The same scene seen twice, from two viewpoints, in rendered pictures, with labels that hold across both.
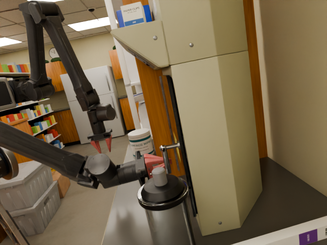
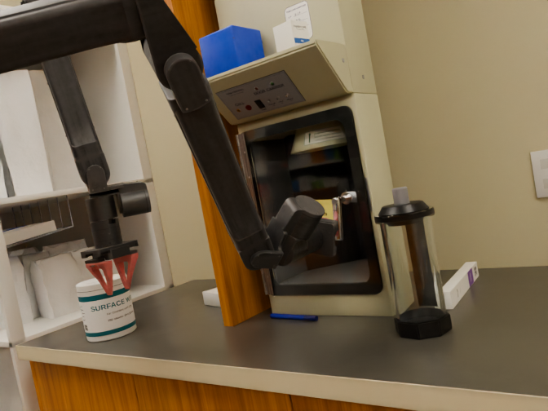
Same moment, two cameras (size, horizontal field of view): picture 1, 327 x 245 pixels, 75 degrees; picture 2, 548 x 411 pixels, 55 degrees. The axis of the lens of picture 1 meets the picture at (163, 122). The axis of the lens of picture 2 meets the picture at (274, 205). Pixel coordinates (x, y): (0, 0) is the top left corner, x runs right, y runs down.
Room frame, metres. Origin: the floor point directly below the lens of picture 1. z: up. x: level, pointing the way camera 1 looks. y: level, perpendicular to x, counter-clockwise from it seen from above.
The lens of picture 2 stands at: (-0.02, 0.93, 1.27)
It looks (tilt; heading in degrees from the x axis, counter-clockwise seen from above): 3 degrees down; 309
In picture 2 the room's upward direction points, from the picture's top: 10 degrees counter-clockwise
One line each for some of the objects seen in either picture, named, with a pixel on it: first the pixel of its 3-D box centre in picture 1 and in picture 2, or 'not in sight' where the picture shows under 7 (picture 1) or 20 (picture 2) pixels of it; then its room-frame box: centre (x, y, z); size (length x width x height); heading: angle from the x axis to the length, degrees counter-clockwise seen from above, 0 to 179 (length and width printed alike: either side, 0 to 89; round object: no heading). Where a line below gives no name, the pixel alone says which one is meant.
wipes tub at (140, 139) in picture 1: (141, 143); (107, 306); (1.22, 0.16, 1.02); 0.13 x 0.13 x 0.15
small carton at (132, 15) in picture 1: (135, 19); (292, 39); (0.59, 0.02, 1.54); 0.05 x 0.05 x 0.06; 84
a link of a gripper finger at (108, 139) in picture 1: (104, 143); (117, 269); (0.95, 0.28, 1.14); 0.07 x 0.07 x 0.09; 1
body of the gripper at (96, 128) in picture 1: (98, 128); (107, 236); (0.95, 0.29, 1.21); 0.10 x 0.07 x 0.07; 91
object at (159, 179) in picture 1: (161, 183); (402, 205); (0.41, 0.03, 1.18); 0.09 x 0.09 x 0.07
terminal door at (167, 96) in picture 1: (175, 136); (306, 208); (0.66, -0.03, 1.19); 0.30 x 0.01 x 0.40; 1
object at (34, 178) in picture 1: (25, 183); not in sight; (2.28, 1.68, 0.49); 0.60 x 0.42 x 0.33; 2
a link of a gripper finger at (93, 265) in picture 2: (100, 143); (111, 271); (0.95, 0.30, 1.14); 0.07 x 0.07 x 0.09; 1
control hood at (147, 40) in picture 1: (142, 54); (271, 87); (0.66, 0.02, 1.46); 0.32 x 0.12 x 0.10; 2
